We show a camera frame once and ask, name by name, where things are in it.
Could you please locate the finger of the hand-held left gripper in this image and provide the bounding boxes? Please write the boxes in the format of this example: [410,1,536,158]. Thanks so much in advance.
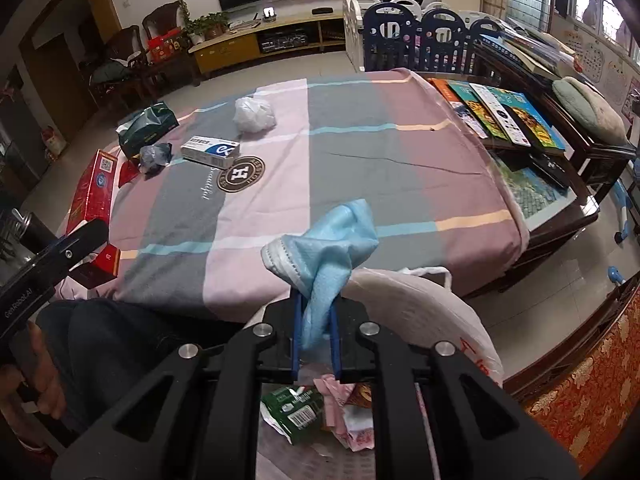
[50,218,110,281]

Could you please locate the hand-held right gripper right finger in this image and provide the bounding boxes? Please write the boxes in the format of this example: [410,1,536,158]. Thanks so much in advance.
[330,299,582,480]

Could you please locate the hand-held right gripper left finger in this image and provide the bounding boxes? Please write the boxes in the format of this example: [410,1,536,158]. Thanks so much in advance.
[50,290,304,480]

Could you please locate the red carton box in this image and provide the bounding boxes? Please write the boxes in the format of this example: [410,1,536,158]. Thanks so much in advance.
[65,149,122,286]

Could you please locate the pink printed bag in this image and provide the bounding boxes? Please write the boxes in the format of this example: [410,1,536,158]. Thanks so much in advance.
[312,374,376,452]

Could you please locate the green snack packet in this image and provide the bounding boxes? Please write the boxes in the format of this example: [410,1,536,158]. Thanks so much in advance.
[260,385,326,446]

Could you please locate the white plastic trash bag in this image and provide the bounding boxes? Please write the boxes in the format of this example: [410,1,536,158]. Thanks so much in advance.
[245,266,505,480]

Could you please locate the blue face mask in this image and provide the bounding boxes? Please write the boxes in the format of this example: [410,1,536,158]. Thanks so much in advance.
[261,199,381,353]

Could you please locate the person's left hand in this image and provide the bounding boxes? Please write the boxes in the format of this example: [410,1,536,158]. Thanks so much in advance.
[17,324,67,418]

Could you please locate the black metal flask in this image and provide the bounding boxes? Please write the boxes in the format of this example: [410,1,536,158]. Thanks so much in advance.
[7,208,53,261]

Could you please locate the red wrapper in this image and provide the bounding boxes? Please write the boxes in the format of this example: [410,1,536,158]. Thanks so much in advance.
[118,159,142,187]

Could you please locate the person's dark jeans leg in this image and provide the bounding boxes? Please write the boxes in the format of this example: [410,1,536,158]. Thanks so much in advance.
[35,297,251,441]

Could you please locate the red capped bottle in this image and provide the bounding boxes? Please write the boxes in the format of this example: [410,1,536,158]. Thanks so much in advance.
[42,126,68,157]

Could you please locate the grey plastic bag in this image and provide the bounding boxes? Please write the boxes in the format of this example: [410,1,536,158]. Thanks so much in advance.
[139,142,173,177]

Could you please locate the dark green tissue pack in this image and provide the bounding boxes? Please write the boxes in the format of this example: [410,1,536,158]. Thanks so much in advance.
[116,101,180,158]

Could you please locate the white blue medicine box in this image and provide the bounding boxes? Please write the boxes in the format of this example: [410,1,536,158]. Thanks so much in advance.
[180,135,241,170]

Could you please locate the dark clothes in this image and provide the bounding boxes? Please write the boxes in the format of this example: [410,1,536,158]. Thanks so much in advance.
[90,60,133,88]

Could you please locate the plaid bedsheet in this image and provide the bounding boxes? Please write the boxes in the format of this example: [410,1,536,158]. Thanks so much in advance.
[52,67,530,323]

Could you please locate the dark wooden armchair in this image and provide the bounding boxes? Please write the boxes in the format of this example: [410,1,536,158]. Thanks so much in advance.
[141,1,201,86]
[87,25,151,106]

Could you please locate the red gift box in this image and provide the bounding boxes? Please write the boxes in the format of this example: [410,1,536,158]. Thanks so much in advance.
[146,27,183,63]

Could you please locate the crumpled white plastic bag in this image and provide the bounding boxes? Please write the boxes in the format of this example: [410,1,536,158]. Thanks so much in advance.
[234,96,277,134]

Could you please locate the yellow wooden television cabinet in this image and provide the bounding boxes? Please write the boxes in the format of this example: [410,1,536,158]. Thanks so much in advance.
[189,10,348,78]

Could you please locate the potted green plant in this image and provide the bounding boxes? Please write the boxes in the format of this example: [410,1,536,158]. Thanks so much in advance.
[184,11,231,45]

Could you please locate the dark wooden coffee table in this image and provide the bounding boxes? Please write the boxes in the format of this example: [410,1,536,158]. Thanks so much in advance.
[415,42,638,301]

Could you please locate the red gold patterned cushion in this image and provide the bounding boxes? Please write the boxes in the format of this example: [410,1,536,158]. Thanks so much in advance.
[520,290,640,471]

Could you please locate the black flat case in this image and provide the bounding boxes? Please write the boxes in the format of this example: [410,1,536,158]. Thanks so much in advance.
[527,152,571,188]

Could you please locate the black audio amplifier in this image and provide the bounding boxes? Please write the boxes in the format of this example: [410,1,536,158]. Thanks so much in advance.
[259,30,308,53]

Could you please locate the row of picture books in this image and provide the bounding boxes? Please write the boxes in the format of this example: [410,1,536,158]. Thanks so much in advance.
[427,78,566,153]

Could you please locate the dark blue playpen fence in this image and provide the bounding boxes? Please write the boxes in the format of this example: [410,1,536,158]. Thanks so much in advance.
[362,2,506,73]

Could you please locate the white playpen fence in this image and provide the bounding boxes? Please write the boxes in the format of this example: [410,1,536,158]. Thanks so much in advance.
[342,0,501,73]

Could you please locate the blue child's chair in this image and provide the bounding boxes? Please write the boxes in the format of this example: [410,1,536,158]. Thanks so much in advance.
[612,160,640,246]

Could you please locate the grey green cushion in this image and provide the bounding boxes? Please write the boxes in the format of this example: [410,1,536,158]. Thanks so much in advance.
[552,76,628,143]

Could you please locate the stack of large books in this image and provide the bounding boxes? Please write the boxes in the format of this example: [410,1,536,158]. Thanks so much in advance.
[480,20,583,78]

